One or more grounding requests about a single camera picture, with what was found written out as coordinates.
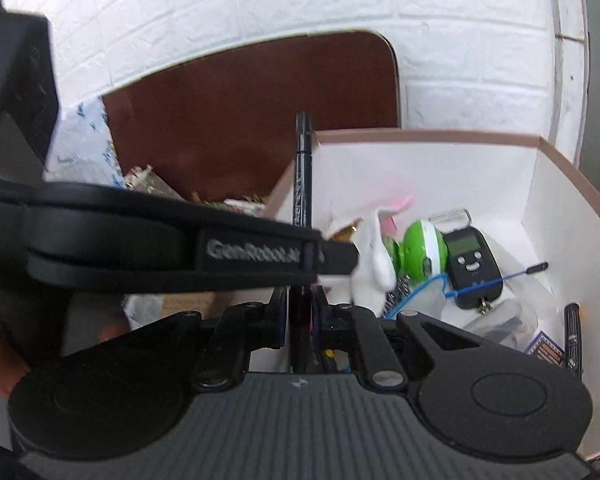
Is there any brown wooden desktop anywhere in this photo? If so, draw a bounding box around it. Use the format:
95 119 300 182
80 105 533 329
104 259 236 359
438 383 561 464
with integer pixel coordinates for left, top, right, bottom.
101 30 402 207

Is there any pink and white packet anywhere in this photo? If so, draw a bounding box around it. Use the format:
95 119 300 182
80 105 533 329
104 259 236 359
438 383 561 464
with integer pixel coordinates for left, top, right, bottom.
329 204 397 307

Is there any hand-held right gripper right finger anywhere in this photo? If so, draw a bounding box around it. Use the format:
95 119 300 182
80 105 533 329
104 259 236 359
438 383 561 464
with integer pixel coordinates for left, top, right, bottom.
313 287 482 391

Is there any green topped bottle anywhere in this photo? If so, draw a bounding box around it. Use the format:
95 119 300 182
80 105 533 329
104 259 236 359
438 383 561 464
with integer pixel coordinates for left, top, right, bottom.
384 219 450 280

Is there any small gold item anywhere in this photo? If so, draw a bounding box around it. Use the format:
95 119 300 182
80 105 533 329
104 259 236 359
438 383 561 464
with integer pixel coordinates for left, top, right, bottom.
329 224 362 242

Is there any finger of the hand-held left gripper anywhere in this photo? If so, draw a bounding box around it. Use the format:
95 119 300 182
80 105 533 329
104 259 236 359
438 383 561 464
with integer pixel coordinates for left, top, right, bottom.
319 239 362 279

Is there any black digital hanging scale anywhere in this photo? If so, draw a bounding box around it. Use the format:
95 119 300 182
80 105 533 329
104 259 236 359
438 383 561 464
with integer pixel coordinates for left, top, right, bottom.
429 208 506 315

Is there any cardboard box white inside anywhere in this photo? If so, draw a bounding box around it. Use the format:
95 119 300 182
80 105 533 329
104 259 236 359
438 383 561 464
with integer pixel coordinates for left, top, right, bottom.
250 129 600 463

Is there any orange and purple card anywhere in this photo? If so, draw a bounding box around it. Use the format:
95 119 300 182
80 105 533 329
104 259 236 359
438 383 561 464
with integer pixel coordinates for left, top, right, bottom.
526 331 567 369

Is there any white printed plastic packet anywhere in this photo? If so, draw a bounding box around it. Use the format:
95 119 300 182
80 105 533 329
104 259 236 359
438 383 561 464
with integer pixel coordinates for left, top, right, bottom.
44 96 127 192

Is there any black marker pen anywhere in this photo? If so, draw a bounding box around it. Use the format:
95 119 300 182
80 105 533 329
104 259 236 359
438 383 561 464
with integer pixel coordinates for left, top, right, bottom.
563 302 584 377
289 112 316 377

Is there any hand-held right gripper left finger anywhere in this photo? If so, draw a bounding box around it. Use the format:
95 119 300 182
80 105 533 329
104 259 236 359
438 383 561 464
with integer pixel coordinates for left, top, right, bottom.
127 287 288 394

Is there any blue cable black tip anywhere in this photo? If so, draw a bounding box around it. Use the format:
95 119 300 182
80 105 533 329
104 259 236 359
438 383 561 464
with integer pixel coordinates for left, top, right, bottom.
384 261 550 320

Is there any pink plastic item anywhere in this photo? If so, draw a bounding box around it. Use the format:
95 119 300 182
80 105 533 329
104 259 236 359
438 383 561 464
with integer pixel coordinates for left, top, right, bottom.
379 194 414 233

